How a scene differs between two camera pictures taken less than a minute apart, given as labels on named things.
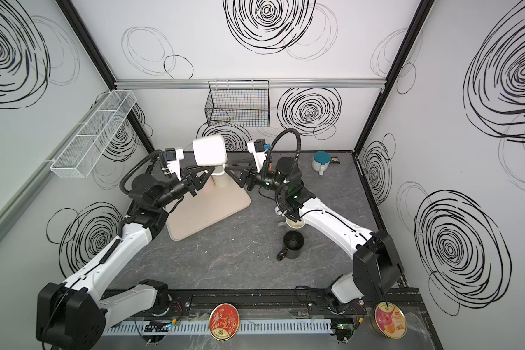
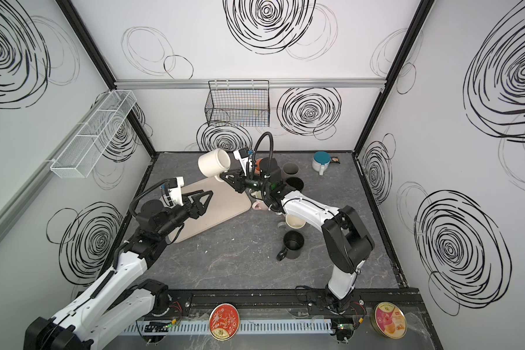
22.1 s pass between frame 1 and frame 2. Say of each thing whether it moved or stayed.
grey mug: stayed
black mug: stayed
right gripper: moved
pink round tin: stayed
